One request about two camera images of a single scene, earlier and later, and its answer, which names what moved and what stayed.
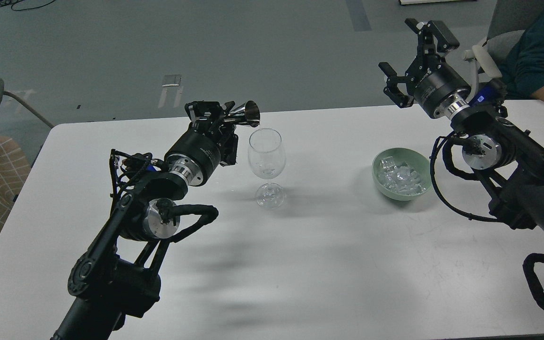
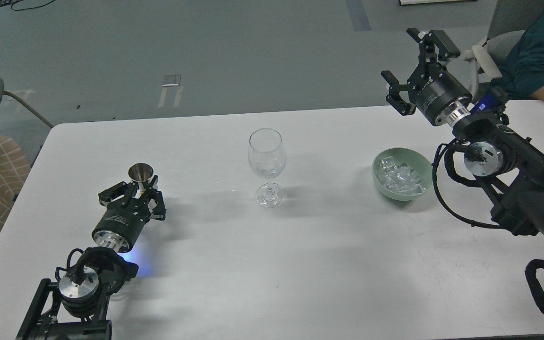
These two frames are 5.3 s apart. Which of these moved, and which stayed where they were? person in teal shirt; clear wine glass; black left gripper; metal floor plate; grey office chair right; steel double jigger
Moved: steel double jigger; black left gripper
Stayed: grey office chair right; clear wine glass; metal floor plate; person in teal shirt
